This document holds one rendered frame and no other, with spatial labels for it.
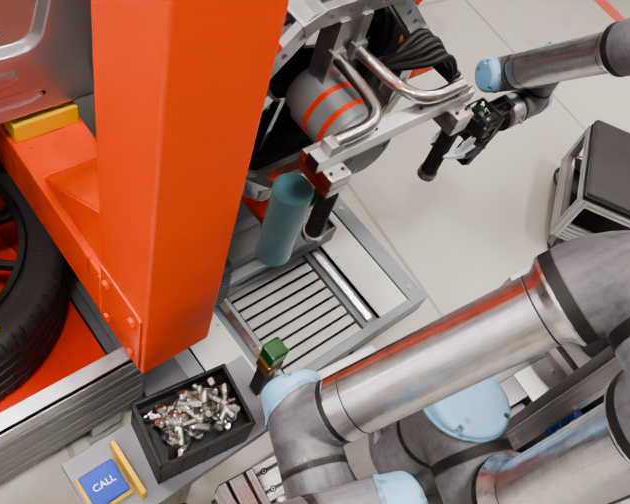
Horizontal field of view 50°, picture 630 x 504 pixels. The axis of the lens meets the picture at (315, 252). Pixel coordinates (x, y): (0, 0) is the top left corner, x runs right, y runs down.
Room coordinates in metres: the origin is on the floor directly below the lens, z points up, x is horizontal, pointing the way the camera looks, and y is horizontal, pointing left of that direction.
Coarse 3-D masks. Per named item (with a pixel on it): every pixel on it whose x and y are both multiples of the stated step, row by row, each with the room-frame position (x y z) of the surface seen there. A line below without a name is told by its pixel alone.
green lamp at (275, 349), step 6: (270, 342) 0.62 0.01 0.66; (276, 342) 0.62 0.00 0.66; (282, 342) 0.63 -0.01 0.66; (264, 348) 0.60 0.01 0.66; (270, 348) 0.60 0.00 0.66; (276, 348) 0.61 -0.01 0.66; (282, 348) 0.61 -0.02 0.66; (264, 354) 0.60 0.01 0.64; (270, 354) 0.59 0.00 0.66; (276, 354) 0.60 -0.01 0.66; (282, 354) 0.60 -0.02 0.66; (270, 360) 0.59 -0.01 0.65; (276, 360) 0.59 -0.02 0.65; (282, 360) 0.61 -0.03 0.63; (270, 366) 0.58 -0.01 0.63
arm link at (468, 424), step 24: (480, 384) 0.49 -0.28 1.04; (432, 408) 0.43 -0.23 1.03; (456, 408) 0.44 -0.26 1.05; (480, 408) 0.45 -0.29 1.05; (504, 408) 0.46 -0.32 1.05; (408, 432) 0.43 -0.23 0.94; (432, 432) 0.41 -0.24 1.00; (456, 432) 0.41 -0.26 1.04; (480, 432) 0.41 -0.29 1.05; (504, 432) 0.44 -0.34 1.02; (432, 456) 0.39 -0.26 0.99; (456, 456) 0.38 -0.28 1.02
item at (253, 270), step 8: (328, 224) 1.35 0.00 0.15; (328, 232) 1.31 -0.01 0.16; (296, 240) 1.24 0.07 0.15; (328, 240) 1.33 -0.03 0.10; (296, 248) 1.20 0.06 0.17; (304, 248) 1.23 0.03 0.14; (312, 248) 1.27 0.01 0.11; (296, 256) 1.21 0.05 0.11; (248, 264) 1.09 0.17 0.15; (256, 264) 1.10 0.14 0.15; (264, 264) 1.10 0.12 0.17; (240, 272) 1.05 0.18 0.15; (248, 272) 1.06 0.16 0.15; (256, 272) 1.07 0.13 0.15; (264, 272) 1.10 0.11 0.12; (232, 280) 1.02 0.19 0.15; (240, 280) 1.02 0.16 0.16; (248, 280) 1.05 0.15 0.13; (256, 280) 1.08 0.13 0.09; (232, 288) 1.00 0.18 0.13; (240, 288) 1.03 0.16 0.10
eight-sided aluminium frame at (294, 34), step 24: (312, 0) 1.02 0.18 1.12; (336, 0) 1.05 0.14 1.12; (360, 0) 1.08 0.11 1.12; (384, 0) 1.14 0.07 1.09; (408, 0) 1.20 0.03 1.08; (288, 24) 1.00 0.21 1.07; (312, 24) 0.98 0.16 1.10; (408, 24) 1.23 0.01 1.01; (288, 48) 0.95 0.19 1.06; (408, 72) 1.30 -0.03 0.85; (384, 96) 1.29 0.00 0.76; (264, 168) 1.05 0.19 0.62; (288, 168) 1.10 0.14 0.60; (264, 192) 0.98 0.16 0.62
